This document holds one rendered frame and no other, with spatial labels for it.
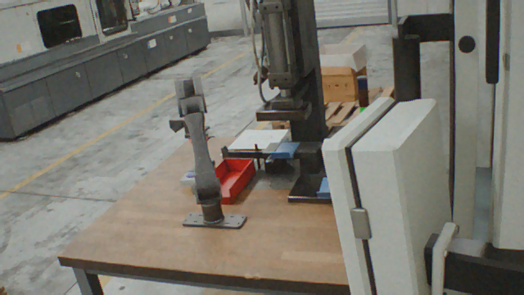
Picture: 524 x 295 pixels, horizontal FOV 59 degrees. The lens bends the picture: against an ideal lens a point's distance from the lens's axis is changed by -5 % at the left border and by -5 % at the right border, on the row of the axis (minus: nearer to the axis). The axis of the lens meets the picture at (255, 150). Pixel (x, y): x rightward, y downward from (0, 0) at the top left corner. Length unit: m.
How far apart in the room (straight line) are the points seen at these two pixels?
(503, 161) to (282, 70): 1.21
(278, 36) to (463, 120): 1.04
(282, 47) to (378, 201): 1.18
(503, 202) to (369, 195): 0.14
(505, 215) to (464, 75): 0.20
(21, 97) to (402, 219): 6.25
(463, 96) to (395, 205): 0.22
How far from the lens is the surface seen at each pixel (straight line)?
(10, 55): 6.57
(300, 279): 1.23
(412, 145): 0.52
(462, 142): 0.69
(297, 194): 1.58
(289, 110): 1.68
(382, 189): 0.50
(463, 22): 0.65
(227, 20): 12.01
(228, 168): 1.85
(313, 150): 1.73
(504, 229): 0.56
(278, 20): 1.62
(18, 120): 6.54
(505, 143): 0.51
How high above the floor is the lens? 1.64
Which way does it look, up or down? 22 degrees down
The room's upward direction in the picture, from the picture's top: 9 degrees counter-clockwise
